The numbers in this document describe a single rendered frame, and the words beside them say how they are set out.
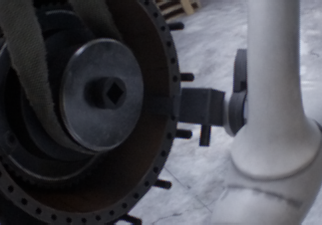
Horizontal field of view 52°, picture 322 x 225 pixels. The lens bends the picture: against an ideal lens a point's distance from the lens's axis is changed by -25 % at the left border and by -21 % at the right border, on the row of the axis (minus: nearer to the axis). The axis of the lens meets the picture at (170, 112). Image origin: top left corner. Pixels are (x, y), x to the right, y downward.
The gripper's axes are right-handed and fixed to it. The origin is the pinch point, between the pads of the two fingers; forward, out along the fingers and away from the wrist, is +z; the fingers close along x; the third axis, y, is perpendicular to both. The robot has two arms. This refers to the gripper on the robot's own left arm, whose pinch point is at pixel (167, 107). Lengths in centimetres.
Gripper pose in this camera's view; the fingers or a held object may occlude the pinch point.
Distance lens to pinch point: 67.5
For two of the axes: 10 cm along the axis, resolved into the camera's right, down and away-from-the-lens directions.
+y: -1.0, 9.9, -0.4
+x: 6.7, 1.0, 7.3
